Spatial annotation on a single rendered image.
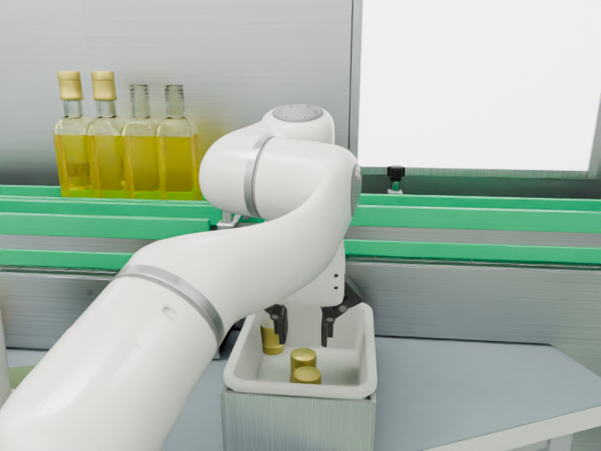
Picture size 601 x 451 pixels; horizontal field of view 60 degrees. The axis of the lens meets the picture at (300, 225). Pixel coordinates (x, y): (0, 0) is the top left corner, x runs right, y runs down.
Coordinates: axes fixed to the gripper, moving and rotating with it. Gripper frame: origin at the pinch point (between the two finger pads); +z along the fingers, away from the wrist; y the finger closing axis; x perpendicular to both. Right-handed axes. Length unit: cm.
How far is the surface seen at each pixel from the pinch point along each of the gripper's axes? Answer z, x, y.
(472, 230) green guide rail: -2.8, -20.1, -23.7
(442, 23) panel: -28, -44, -19
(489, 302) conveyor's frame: 7.2, -15.3, -26.9
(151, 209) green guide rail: -6.0, -17.7, 25.7
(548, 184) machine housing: -1, -39, -41
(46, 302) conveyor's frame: 3.3, -5.5, 39.1
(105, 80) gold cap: -23.2, -27.2, 33.4
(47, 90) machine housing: -17, -42, 53
